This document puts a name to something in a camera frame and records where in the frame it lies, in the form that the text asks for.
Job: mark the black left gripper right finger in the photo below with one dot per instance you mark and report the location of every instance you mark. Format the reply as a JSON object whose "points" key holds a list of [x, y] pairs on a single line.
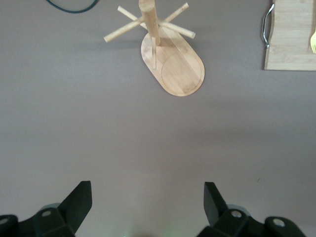
{"points": [[234, 222]]}

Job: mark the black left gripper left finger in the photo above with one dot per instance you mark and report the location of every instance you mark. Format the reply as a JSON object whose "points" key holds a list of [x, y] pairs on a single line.
{"points": [[61, 217]]}

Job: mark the wooden mug rack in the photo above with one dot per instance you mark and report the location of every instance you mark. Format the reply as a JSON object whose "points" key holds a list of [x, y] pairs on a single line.
{"points": [[180, 71]]}

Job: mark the wooden cutting board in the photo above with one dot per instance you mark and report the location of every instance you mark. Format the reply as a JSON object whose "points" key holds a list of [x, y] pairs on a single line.
{"points": [[288, 37]]}

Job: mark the yellow plastic fork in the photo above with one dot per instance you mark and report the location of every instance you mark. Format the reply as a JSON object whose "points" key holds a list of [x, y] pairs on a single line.
{"points": [[313, 42]]}

